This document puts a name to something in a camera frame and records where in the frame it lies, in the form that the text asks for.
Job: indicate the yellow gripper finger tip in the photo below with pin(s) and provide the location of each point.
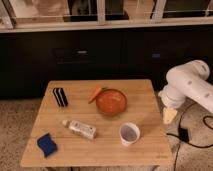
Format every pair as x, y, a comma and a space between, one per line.
168, 115

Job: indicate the black white striped eraser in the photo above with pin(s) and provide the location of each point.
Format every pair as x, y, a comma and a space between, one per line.
60, 97

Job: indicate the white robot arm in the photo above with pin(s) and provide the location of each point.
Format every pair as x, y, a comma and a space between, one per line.
184, 81

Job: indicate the black power adapter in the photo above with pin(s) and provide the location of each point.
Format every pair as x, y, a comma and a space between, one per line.
184, 135

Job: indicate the white paper cup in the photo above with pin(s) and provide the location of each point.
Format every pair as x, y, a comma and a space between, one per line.
129, 133

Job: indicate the orange bowl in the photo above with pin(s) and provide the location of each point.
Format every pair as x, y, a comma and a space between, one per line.
111, 102

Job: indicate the orange carrot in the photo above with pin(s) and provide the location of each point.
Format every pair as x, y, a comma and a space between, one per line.
94, 94

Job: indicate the wooden table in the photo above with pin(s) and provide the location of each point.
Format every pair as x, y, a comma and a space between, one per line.
106, 149

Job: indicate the blue sponge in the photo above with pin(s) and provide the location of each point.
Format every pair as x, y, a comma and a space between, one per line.
47, 145

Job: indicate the dark cabinet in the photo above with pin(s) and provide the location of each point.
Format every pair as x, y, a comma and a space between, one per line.
28, 61

